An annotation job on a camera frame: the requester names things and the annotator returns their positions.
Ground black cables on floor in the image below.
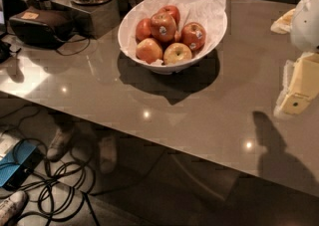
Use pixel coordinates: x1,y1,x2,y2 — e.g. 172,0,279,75
0,104,101,226

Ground yellow wrapped item on table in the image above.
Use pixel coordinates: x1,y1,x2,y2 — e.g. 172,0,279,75
270,9,295,34

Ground blue box on floor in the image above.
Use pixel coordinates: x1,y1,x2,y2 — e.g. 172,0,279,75
0,141,42,191

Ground red apple top back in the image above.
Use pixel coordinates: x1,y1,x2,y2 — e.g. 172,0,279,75
159,5,180,24

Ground red apple with sticker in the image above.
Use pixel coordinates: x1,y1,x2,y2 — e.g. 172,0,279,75
151,12,176,42
180,22,206,51

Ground black cable on table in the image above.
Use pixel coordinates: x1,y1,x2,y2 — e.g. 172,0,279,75
54,35,92,57

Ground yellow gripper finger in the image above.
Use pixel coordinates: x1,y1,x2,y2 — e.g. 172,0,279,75
273,52,319,119

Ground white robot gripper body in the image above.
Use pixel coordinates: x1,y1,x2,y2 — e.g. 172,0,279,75
290,0,319,53

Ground red apple left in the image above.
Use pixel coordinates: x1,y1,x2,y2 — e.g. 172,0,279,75
136,18,152,41

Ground white shoe bottom left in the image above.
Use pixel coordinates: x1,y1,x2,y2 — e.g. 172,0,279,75
0,191,28,226

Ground dark metal stand box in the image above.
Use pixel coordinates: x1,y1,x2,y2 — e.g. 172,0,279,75
52,0,121,39

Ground white shoe under table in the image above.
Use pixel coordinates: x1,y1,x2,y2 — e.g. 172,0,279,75
47,128,74,162

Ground yellow-red apple front left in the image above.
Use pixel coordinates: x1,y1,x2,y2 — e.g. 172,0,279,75
136,38,162,64

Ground black device with label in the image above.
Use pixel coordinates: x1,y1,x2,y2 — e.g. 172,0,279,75
9,7,74,49

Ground white bowl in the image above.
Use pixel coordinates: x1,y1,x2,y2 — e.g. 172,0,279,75
117,0,229,76

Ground red apple right with sticker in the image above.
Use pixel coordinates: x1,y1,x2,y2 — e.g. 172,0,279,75
180,22,206,51

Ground yellow apple front right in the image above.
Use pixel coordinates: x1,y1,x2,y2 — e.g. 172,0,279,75
163,43,192,65

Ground red apple centre with sticker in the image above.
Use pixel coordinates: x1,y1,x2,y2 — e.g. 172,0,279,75
151,12,176,42

